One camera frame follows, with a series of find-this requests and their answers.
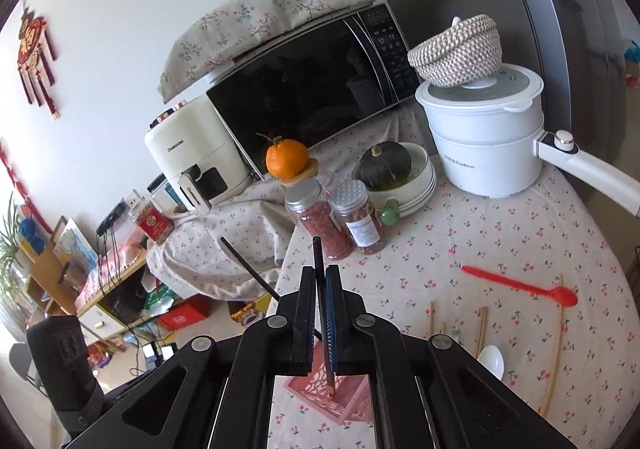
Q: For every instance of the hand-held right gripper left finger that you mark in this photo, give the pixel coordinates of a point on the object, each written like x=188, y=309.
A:
x=307, y=319

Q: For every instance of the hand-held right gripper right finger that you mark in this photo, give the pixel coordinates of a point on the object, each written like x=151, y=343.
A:
x=334, y=324

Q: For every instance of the black chopstick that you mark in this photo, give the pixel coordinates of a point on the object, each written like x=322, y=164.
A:
x=250, y=266
x=317, y=254

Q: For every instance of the pink perforated utensil holder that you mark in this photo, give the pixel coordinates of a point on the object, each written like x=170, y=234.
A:
x=320, y=399

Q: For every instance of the brown wooden chopstick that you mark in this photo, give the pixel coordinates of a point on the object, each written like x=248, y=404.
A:
x=481, y=329

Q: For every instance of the white ceramic spoon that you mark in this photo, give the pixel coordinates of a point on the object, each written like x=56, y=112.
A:
x=492, y=359

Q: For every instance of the long light wooden chopstick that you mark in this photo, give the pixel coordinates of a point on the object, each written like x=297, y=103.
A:
x=552, y=344

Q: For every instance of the red plastic spoon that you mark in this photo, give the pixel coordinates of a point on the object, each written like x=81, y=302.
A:
x=565, y=298

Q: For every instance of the colourful printed box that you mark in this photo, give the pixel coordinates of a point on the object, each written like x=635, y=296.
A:
x=250, y=315

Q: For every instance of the tall jar of red berries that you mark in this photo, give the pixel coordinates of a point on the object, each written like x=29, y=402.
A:
x=320, y=229

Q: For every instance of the wooden shelf unit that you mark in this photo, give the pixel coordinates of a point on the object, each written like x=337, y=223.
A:
x=42, y=274

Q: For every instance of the small labelled spice jar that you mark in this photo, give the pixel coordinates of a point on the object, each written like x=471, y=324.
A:
x=362, y=229

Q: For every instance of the small green object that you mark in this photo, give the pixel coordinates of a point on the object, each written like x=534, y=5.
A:
x=387, y=214

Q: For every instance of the red box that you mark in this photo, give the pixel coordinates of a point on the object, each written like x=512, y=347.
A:
x=182, y=314

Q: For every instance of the green potted plant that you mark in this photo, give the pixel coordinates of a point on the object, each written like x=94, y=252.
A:
x=10, y=249

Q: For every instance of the cherry print tablecloth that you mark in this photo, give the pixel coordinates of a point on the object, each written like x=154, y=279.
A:
x=450, y=239

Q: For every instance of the glass jar with wooden lid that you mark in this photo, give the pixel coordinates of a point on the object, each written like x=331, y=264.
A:
x=306, y=172

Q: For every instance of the orange mandarin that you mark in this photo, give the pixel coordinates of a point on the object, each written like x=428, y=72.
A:
x=286, y=158

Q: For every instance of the dark green pumpkin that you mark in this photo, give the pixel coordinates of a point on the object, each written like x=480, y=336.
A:
x=382, y=166

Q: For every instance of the red tin jar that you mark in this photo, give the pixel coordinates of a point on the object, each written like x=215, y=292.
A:
x=152, y=226

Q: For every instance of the white air fryer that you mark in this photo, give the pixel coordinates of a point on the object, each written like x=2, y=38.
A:
x=190, y=144

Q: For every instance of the white electric cooking pot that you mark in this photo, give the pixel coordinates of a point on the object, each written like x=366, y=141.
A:
x=480, y=149

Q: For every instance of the black microwave oven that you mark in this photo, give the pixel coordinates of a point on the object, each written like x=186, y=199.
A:
x=300, y=89

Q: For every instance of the grey refrigerator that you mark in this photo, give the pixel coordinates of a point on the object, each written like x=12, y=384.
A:
x=565, y=29

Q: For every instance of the red wall garland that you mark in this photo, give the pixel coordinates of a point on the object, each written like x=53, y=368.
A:
x=15, y=184

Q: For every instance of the red tasselled wall ornament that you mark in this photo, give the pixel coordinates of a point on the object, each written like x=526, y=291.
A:
x=30, y=46

